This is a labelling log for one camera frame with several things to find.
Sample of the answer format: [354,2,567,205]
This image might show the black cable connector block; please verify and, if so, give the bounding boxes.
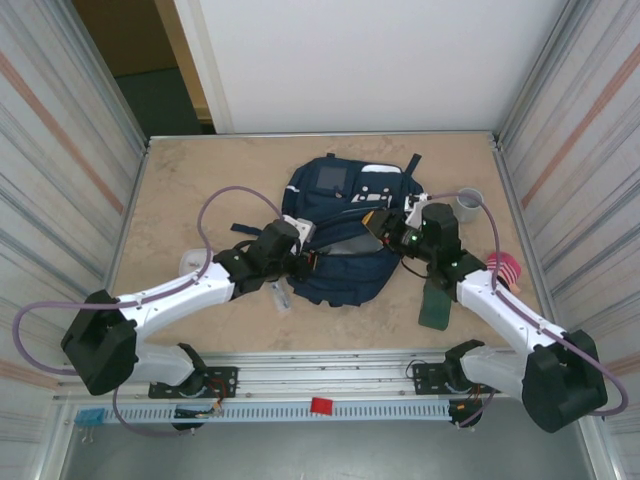
[172,405,224,432]
[448,399,481,430]

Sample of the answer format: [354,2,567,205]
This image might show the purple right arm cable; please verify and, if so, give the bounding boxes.
[429,189,630,429]

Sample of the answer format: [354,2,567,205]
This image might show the clear packet of blue pens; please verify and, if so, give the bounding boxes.
[271,280,295,315]

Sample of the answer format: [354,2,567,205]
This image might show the beige door frame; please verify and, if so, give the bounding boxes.
[152,0,214,124]

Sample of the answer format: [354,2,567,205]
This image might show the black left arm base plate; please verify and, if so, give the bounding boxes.
[148,366,240,400]

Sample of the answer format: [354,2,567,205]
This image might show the green translucent pencil case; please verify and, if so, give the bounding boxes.
[418,278,454,332]

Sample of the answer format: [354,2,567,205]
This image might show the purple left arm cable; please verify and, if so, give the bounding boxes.
[12,186,296,437]

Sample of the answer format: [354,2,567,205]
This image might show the blue binder clip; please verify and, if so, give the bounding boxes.
[73,407,107,444]

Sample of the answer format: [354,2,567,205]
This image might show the pale slotted cable duct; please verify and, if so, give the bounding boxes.
[107,402,451,424]

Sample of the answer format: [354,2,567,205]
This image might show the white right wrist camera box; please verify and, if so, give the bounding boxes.
[403,192,432,229]

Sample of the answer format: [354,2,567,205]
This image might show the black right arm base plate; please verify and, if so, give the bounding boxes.
[411,362,504,396]

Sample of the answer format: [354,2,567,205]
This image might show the grey plastic cup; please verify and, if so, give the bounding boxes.
[453,187,485,224]

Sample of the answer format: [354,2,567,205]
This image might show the aluminium mounting rails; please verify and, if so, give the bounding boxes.
[58,349,599,404]

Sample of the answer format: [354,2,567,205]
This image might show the navy blue student backpack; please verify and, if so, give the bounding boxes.
[229,153,426,309]

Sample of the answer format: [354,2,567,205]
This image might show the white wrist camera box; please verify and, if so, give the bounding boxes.
[282,215,319,245]
[403,192,432,229]

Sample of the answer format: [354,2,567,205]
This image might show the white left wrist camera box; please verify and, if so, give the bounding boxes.
[282,215,319,245]

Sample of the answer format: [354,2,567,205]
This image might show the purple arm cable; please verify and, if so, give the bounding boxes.
[429,189,630,429]
[12,186,296,437]

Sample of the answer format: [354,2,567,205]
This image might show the pink striped soft doll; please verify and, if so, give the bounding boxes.
[487,252,522,296]

